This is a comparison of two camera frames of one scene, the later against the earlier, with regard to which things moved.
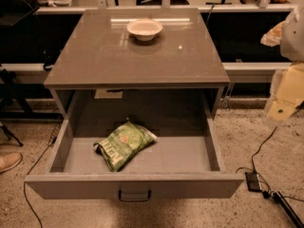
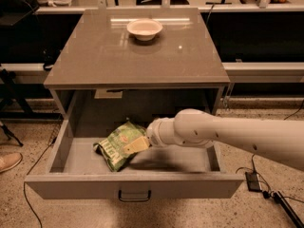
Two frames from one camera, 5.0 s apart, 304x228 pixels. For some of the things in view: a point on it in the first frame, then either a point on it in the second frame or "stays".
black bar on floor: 291,212 stays
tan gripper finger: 281,110 → 140,144
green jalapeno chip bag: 122,142 stays
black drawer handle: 134,199 stays
